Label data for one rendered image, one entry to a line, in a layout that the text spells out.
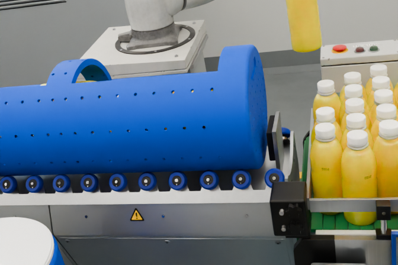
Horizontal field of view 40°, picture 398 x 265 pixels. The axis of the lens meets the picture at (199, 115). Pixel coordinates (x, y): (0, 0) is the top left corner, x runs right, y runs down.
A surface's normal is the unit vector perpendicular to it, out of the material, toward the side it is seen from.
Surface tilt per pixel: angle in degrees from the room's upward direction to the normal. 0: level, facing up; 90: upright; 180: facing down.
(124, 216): 70
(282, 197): 0
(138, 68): 90
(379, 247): 90
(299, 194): 0
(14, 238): 0
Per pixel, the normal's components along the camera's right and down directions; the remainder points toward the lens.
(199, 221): -0.25, 0.14
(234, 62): -0.23, -0.65
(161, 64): -0.18, 0.47
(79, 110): -0.26, -0.07
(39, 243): -0.17, -0.88
